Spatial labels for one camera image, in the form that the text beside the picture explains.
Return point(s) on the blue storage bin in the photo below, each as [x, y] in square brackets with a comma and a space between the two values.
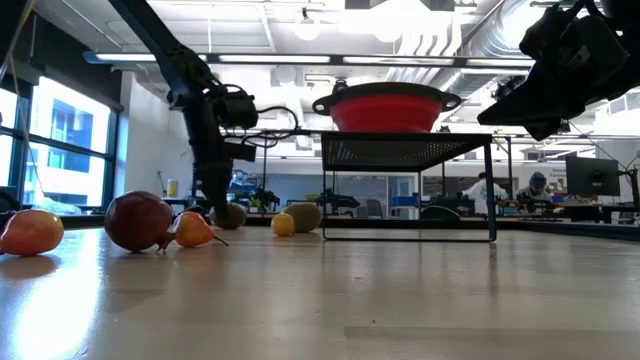
[404, 201]

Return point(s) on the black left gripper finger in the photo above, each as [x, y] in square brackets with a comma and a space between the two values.
[206, 185]
[223, 190]

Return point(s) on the person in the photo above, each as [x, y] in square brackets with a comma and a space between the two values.
[536, 187]
[482, 192]

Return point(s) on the large window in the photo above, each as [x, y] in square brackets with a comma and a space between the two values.
[65, 145]

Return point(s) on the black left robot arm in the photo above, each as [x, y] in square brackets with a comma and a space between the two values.
[175, 65]

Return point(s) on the black perforated metal shelf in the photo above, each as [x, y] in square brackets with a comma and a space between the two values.
[400, 150]

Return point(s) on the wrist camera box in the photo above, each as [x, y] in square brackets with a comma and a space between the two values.
[237, 110]
[545, 35]

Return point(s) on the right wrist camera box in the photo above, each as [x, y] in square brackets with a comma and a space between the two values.
[545, 35]

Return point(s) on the yellow container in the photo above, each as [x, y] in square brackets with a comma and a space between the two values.
[173, 188]

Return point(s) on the orange pear-shaped fruit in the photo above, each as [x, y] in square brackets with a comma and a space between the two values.
[30, 232]

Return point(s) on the round ceiling lamp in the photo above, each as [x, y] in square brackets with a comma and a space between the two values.
[307, 27]

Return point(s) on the long ceiling light strip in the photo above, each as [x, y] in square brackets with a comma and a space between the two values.
[275, 58]

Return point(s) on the brown kiwi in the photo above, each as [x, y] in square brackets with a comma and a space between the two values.
[237, 218]

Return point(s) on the olive green round fruit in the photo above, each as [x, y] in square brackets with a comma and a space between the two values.
[306, 216]

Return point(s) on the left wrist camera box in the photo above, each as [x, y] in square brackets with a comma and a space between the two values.
[237, 110]

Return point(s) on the black background robot arm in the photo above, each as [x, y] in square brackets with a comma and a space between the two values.
[340, 200]

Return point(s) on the black office chair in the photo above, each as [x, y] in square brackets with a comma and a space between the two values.
[374, 207]

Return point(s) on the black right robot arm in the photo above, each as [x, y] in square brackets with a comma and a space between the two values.
[627, 15]

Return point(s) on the black computer monitor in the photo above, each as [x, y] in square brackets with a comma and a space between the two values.
[592, 175]

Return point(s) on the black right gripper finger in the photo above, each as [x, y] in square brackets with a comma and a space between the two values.
[547, 120]
[527, 102]

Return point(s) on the red collapsible colander bowl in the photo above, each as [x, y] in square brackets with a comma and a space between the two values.
[385, 112]

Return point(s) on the dark red pomegranate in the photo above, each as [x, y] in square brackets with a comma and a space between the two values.
[137, 220]

